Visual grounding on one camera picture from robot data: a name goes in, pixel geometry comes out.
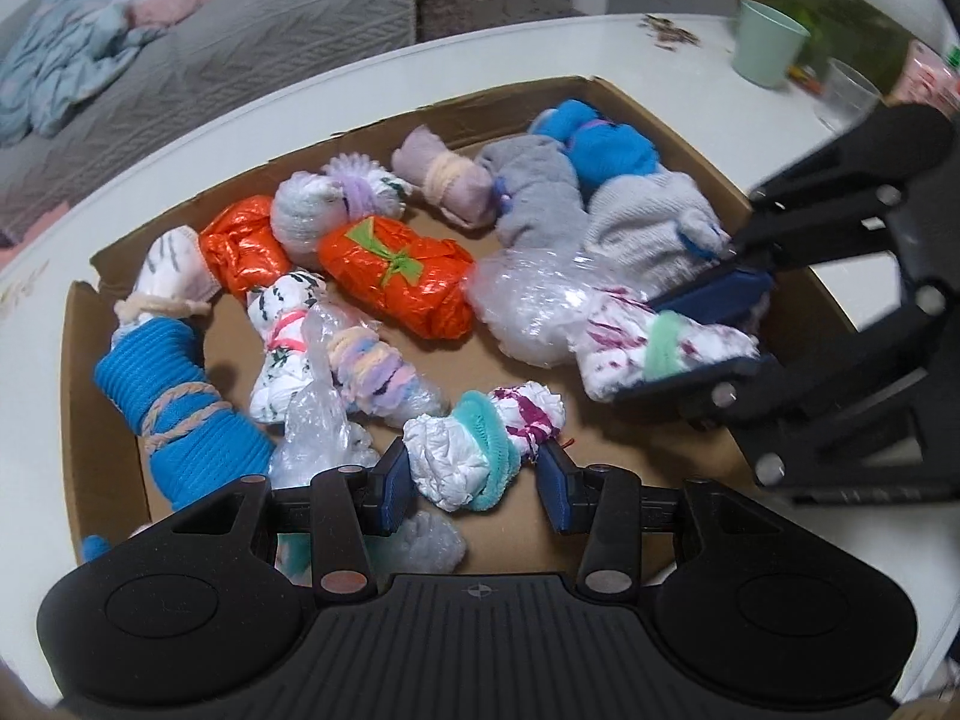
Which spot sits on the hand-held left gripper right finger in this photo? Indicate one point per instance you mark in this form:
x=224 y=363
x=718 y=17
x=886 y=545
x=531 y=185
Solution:
x=559 y=491

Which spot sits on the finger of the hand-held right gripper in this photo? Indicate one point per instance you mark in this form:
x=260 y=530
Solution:
x=712 y=292
x=697 y=386

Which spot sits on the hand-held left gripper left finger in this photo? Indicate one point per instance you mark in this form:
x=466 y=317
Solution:
x=395 y=487

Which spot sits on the white purple-print bundle teal scrunchie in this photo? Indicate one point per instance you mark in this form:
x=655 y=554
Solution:
x=450 y=457

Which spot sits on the brown cardboard box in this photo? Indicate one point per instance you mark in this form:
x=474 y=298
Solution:
x=517 y=540

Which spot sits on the white fluffy sock bundle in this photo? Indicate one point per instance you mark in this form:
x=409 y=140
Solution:
x=420 y=547

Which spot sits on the white purple-print bundle green scrunchie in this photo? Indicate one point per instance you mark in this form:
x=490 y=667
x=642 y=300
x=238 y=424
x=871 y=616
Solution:
x=622 y=360

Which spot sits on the white sock blue tie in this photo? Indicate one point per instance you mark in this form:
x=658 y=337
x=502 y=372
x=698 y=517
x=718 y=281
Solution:
x=645 y=225

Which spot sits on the clear plastic bundle pastel scrunchie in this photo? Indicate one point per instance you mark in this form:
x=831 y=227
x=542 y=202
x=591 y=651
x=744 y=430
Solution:
x=375 y=367

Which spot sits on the white black-print bundle pink tie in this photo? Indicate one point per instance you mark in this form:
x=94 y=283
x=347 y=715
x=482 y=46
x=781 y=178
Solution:
x=277 y=367

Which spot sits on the blue grey sock pink tie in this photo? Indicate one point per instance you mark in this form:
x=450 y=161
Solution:
x=607 y=146

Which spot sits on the orange plastic bundle green tie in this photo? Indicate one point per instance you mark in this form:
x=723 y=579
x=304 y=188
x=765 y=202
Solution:
x=420 y=307

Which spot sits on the clear plastic bundle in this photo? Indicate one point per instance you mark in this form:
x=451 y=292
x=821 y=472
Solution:
x=525 y=300

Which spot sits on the blue sock beige yarn tie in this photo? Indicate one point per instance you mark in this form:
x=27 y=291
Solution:
x=157 y=375

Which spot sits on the lilac sock beige scrunchie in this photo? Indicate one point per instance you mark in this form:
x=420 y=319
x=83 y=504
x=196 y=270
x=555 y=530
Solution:
x=465 y=187

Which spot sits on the small orange plastic bundle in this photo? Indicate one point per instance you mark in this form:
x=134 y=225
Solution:
x=244 y=247

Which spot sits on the white bundle purple scrunchie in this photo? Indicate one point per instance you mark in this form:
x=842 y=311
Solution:
x=307 y=210

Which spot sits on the white striped bundle beige tie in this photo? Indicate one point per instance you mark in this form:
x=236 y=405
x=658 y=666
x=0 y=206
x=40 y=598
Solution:
x=176 y=266

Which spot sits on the clear plastic cup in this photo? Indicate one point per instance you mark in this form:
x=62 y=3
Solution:
x=847 y=94

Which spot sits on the light green cup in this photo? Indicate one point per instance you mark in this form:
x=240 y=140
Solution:
x=765 y=45

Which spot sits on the pink printed package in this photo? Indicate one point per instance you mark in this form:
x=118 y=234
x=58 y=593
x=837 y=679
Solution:
x=930 y=75

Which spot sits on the grey quilted sofa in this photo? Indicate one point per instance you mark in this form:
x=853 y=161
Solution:
x=262 y=30

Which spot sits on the light blue blanket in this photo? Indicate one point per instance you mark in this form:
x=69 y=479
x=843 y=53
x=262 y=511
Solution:
x=75 y=45

